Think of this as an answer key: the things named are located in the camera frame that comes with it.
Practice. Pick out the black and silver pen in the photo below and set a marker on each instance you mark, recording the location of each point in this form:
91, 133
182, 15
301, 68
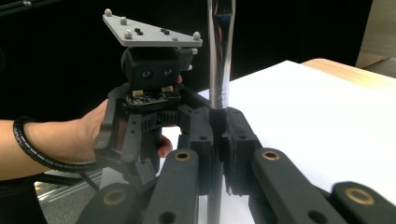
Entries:
221, 62

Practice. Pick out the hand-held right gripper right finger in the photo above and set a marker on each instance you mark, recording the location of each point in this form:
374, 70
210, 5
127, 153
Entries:
241, 149

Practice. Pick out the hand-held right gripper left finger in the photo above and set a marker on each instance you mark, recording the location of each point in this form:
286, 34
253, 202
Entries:
205, 149

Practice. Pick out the white table sheet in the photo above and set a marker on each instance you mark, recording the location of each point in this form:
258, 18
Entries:
311, 124

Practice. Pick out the wooden table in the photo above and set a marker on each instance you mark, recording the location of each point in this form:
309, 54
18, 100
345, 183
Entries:
351, 76

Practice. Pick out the metal floor rail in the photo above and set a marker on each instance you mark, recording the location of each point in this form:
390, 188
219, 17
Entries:
68, 189

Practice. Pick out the black curtain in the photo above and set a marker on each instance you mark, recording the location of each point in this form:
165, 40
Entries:
62, 62

